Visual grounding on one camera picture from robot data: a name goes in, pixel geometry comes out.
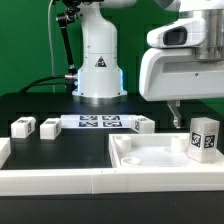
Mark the white marker base plate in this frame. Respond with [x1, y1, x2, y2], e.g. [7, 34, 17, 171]
[61, 115, 131, 129]

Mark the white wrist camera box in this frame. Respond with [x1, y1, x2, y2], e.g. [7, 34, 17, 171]
[147, 18, 206, 48]

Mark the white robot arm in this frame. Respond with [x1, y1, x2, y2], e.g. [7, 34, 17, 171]
[73, 0, 224, 126]

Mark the black cable bundle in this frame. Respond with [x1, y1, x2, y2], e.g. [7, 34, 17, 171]
[19, 75, 80, 94]

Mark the white U-shaped obstacle fence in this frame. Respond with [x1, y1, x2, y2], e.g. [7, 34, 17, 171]
[0, 138, 224, 196]

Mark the white square table top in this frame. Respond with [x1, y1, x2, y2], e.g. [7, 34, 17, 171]
[109, 133, 224, 168]

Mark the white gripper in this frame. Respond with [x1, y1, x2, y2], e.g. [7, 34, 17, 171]
[139, 48, 224, 129]

